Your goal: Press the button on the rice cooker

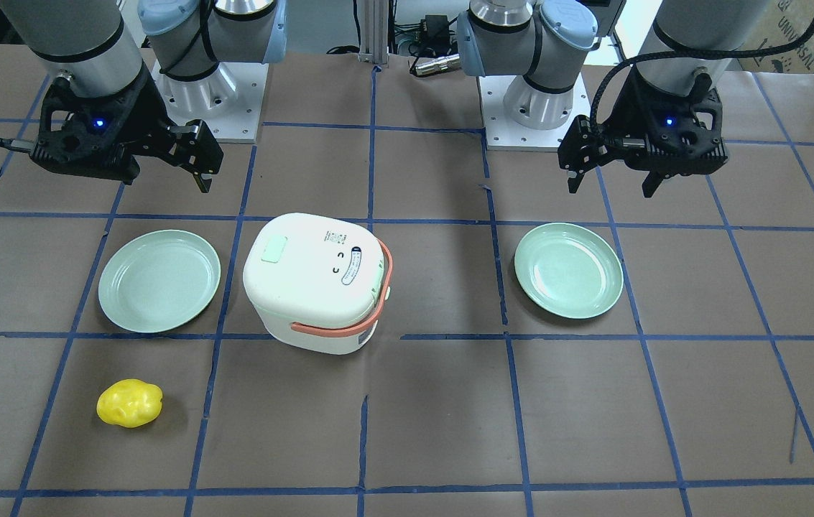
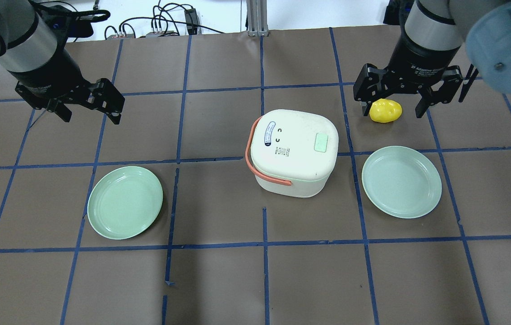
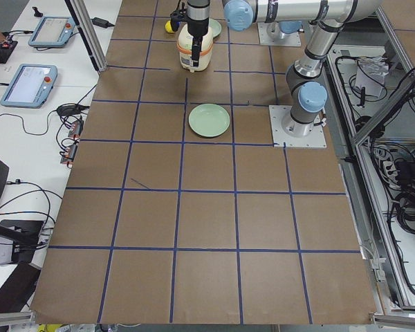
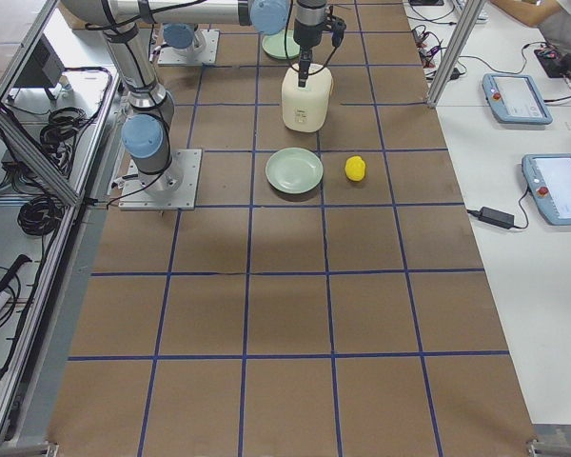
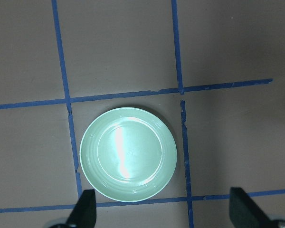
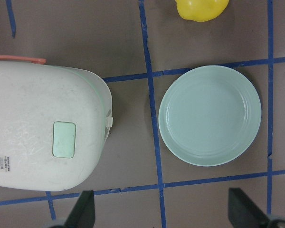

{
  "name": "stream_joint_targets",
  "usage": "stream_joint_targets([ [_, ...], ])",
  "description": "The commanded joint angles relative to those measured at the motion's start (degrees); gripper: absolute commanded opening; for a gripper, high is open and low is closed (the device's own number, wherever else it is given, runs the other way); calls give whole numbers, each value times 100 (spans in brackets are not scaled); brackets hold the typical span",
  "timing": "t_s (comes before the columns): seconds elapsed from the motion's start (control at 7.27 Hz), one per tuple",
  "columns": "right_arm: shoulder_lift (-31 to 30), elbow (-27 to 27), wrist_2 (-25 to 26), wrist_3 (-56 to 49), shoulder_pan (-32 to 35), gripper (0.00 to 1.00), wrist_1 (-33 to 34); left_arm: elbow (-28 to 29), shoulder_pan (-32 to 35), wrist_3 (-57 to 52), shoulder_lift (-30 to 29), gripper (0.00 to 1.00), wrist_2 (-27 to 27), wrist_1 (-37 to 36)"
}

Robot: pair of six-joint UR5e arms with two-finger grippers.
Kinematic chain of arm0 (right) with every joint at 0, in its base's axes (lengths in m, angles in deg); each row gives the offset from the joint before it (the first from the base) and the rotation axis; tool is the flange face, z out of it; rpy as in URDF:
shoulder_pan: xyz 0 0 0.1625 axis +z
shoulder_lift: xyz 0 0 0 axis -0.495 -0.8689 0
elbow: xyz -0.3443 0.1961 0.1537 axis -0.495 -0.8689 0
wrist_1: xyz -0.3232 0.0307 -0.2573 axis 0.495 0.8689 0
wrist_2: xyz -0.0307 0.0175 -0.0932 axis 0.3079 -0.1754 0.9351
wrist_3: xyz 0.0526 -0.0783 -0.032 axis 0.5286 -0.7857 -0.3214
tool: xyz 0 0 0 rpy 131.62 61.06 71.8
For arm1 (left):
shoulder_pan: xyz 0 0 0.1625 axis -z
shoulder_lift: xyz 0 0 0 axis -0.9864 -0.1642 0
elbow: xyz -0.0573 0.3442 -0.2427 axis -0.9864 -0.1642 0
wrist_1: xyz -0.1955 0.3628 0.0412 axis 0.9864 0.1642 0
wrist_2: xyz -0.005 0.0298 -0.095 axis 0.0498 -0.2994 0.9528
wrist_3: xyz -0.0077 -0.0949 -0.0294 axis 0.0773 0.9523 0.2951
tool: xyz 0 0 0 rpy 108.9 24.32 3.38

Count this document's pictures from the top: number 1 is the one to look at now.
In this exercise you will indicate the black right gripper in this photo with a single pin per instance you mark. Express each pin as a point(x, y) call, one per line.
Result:
point(141, 115)

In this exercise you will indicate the yellow toy potato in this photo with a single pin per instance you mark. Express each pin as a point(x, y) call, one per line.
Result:
point(130, 403)

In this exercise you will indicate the green plate near potato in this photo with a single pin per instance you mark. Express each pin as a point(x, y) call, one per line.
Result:
point(159, 281)

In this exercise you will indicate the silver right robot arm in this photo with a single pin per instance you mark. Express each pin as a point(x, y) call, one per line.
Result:
point(90, 43)

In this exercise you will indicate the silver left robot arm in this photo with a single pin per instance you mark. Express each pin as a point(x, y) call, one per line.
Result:
point(546, 42)

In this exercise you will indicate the white rice cooker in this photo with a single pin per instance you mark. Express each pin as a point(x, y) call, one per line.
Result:
point(318, 283)

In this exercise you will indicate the aluminium frame post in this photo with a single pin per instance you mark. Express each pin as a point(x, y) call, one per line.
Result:
point(374, 30)

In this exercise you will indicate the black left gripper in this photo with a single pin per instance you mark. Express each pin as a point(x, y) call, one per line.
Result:
point(621, 117)

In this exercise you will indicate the black power adapter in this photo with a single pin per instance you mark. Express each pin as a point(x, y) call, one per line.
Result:
point(435, 30)

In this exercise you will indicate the green plate far side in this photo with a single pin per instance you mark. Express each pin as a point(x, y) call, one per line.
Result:
point(568, 270)

